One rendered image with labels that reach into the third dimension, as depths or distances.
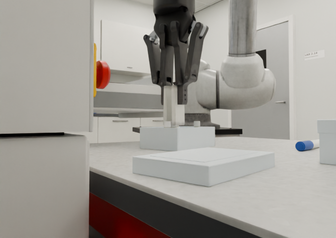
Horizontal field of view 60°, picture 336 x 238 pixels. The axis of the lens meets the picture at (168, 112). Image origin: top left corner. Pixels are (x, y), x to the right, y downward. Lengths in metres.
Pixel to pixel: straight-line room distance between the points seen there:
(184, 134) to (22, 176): 0.29
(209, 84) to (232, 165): 0.86
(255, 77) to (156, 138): 0.67
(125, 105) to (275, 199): 0.51
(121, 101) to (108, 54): 3.70
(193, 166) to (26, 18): 0.18
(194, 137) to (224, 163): 0.27
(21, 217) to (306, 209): 0.20
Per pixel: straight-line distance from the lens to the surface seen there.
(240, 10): 1.09
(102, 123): 3.84
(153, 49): 0.55
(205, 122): 1.12
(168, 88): 0.52
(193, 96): 1.10
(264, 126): 4.25
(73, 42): 0.27
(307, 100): 3.97
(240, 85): 1.09
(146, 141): 0.51
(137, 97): 0.68
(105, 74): 0.41
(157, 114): 0.76
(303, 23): 4.17
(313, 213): 0.18
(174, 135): 0.47
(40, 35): 0.26
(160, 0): 0.53
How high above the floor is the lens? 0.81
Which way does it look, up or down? 2 degrees up
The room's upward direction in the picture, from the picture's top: straight up
